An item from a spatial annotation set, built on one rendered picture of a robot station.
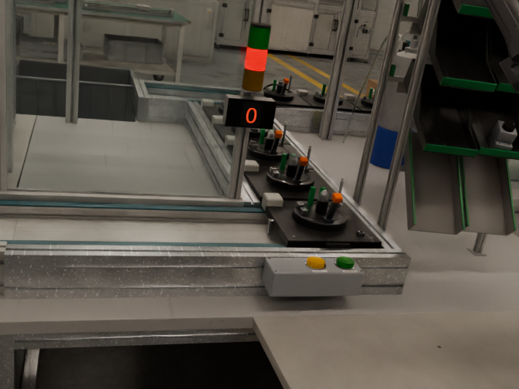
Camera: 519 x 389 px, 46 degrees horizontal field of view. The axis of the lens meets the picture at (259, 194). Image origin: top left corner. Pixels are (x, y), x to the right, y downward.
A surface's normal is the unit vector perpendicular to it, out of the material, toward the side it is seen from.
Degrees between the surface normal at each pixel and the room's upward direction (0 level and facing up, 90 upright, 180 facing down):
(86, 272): 90
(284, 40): 90
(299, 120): 90
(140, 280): 90
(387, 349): 0
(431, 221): 45
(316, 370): 0
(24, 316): 0
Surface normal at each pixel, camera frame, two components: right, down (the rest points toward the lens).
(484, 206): 0.15, -0.38
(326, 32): 0.31, 0.39
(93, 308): 0.14, -0.92
